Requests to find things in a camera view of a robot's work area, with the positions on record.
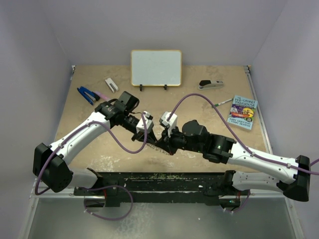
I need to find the black and grey stapler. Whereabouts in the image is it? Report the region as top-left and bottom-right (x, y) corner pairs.
(198, 80), (224, 90)

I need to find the blue treehouse book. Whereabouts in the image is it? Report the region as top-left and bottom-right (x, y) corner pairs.
(227, 95), (258, 130)

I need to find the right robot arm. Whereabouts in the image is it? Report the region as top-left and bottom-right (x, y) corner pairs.
(156, 119), (311, 202)

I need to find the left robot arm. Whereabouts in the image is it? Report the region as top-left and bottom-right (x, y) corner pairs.
(33, 91), (155, 195)

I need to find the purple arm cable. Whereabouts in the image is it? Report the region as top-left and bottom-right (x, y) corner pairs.
(34, 112), (150, 195)
(169, 93), (319, 175)

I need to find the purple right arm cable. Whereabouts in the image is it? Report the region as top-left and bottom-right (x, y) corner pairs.
(169, 93), (319, 175)

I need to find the blue stapler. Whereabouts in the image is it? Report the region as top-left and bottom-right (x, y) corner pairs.
(77, 86), (100, 105)

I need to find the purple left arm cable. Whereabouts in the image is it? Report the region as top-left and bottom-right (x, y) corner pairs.
(34, 112), (150, 195)

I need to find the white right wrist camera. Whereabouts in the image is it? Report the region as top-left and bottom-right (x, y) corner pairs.
(159, 112), (177, 135)

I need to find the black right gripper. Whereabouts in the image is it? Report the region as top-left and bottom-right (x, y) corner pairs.
(155, 122), (204, 155)

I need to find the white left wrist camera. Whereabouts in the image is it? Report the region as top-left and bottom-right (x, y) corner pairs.
(136, 111), (154, 134)

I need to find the green whiteboard marker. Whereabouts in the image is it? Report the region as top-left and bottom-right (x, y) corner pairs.
(212, 98), (233, 108)

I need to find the pink eraser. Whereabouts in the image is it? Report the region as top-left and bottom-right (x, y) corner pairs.
(95, 92), (110, 101)

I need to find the small whiteboard on stand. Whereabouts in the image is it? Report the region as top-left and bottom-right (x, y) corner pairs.
(131, 50), (182, 87)

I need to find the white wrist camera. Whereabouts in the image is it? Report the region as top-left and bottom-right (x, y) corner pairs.
(159, 112), (177, 135)
(136, 111), (154, 134)

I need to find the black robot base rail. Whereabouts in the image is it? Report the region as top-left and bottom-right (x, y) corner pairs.
(74, 170), (249, 208)

